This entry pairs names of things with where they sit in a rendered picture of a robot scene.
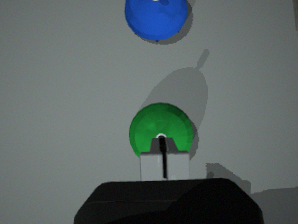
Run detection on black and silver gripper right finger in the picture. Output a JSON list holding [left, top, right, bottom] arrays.
[[162, 137, 190, 180]]

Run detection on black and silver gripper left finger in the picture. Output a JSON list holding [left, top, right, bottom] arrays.
[[139, 138, 164, 181]]

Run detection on green dome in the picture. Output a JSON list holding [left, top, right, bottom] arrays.
[[129, 103, 193, 158]]

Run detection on blue bell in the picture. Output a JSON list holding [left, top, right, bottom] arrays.
[[125, 0, 187, 42]]

